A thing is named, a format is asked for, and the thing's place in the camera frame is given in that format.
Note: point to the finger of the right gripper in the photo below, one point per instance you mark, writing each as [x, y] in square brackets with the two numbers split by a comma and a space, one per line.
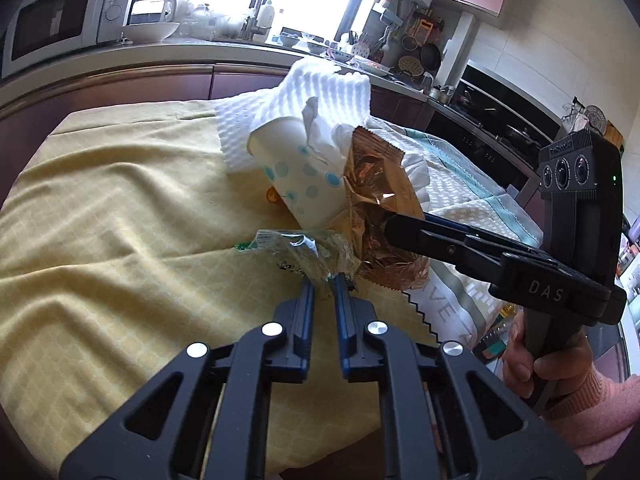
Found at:
[455, 230]
[407, 233]

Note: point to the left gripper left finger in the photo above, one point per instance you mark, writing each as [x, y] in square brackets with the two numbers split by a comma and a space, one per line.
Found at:
[290, 361]

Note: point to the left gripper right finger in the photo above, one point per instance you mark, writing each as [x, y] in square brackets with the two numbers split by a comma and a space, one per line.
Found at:
[359, 362]

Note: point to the clear plastic wrapper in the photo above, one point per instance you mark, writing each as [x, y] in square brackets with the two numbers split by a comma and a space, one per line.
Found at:
[318, 254]

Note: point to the brown foil snack bag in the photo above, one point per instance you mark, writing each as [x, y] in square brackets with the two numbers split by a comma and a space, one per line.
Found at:
[377, 187]

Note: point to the orange peel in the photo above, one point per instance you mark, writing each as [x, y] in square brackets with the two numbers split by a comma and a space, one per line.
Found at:
[273, 197]

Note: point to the white dotted paper cup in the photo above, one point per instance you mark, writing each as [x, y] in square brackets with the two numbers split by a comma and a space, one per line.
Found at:
[313, 190]

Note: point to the white embossed paper towel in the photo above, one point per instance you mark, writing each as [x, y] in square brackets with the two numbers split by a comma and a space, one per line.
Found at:
[240, 115]

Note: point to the right hand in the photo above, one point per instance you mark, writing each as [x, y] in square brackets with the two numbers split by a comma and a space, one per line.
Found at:
[568, 368]

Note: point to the white green patterned tablecloth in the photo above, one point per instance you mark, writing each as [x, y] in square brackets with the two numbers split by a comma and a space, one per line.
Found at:
[466, 212]

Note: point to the black built-in oven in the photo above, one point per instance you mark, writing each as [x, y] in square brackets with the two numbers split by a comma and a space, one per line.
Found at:
[496, 125]

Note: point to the black frying pan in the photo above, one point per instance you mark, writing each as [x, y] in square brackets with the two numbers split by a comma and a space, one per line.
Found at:
[430, 57]

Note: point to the yellow checked tablecloth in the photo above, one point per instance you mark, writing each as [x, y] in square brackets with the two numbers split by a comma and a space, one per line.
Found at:
[120, 245]

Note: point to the white soap bottle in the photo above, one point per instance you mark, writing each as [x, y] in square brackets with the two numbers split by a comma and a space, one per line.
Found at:
[265, 17]

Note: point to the white bowl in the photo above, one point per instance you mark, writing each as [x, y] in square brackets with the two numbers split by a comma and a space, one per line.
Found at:
[149, 33]

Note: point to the maroon base cabinets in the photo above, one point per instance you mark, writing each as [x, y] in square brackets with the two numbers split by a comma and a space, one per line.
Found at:
[27, 121]

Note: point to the glass kettle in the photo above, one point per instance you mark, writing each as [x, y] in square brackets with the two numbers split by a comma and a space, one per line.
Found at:
[152, 11]

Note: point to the white microwave oven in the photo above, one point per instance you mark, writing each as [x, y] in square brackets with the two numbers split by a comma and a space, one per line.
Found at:
[44, 29]

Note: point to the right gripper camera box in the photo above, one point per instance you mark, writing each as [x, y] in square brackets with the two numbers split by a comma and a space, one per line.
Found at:
[582, 188]

